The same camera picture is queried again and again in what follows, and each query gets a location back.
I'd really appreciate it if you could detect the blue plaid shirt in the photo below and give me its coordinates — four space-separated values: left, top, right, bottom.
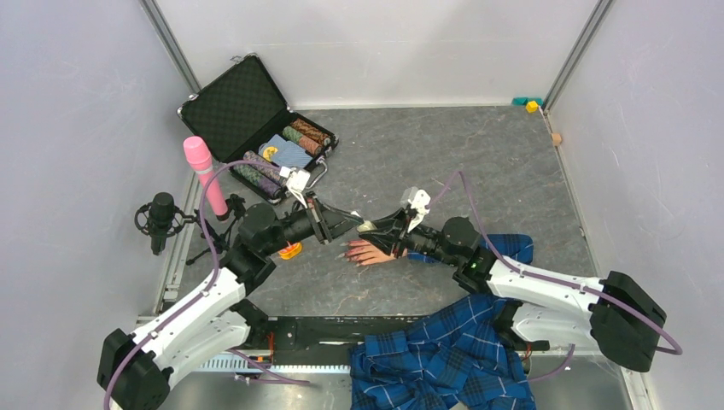
348 232 537 410

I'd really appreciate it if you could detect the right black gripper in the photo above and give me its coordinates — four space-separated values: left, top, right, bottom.
359 207 458 267

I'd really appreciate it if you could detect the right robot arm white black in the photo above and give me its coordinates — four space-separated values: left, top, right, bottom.
358 210 667 372

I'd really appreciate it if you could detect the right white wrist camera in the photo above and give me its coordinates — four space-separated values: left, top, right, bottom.
400 186 431 233

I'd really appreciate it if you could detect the black tripod stand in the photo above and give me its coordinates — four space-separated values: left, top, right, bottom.
185 194 246 267

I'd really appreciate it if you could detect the black studio microphone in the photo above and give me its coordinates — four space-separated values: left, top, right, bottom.
134 192 187 256

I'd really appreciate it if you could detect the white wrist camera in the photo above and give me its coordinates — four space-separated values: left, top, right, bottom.
283 167 311 208
400 186 431 233

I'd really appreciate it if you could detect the yellow cube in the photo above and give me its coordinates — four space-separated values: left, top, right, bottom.
525 100 540 114

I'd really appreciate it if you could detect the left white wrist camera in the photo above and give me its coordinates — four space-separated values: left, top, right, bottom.
283 167 311 208

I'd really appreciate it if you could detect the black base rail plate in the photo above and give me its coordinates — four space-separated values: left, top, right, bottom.
241 316 420 366

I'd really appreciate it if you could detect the pink microphone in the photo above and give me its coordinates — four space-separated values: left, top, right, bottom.
183 136 229 220

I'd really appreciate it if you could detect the teal block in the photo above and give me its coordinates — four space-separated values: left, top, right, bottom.
511 97 544 106

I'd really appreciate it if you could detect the open black poker chip case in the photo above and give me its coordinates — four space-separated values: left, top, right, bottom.
177 54 339 172

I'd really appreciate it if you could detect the orange yellow round toy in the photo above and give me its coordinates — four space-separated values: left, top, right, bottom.
277 243 302 260

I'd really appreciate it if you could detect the nail polish bottle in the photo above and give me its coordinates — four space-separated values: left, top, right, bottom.
357 220 377 233

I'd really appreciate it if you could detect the purple cable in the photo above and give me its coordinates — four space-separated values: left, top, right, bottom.
103 161 311 410
429 169 684 384

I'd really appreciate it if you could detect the mannequin hand with painted nails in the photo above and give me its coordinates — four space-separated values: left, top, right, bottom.
336 239 396 267

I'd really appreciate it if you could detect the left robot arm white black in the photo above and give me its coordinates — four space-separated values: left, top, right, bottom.
97 194 364 409

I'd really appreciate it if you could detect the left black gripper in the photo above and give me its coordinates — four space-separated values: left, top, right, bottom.
263 191 365 256

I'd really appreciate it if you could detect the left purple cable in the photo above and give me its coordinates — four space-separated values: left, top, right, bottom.
103 161 311 410

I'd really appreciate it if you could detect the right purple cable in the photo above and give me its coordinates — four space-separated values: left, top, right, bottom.
429 169 684 384

